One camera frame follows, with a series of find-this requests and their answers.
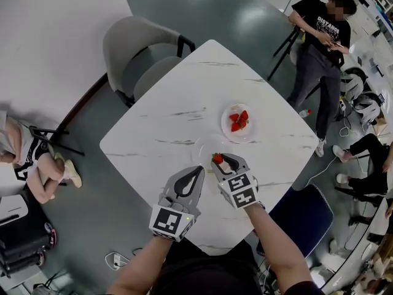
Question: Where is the black folding chair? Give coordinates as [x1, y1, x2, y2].
[28, 125, 86, 157]

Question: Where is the person's left forearm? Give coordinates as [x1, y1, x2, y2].
[106, 234, 173, 295]

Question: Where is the black stool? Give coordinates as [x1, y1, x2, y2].
[266, 25, 308, 82]

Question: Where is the white plate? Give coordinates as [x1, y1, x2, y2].
[220, 103, 258, 144]

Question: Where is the grey upholstered chair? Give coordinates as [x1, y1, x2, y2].
[102, 15, 197, 109]

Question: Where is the clear glass plate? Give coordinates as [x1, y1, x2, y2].
[190, 133, 238, 169]

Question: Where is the grey backpack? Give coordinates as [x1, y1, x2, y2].
[340, 67, 383, 127]

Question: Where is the person's right forearm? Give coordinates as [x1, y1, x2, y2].
[245, 202, 311, 295]

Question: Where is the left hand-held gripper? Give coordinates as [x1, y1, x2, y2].
[149, 165, 206, 243]

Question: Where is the white power strip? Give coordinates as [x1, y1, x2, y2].
[104, 251, 131, 270]

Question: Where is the white floor cable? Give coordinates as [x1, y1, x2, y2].
[305, 124, 369, 184]

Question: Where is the black wheeled case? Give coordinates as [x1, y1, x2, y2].
[0, 194, 58, 278]

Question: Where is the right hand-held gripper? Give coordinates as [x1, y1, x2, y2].
[211, 153, 259, 210]

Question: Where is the person's black shirt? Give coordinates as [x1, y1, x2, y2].
[152, 240, 263, 295]

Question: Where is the dark blue chair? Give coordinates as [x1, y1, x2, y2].
[256, 183, 335, 259]

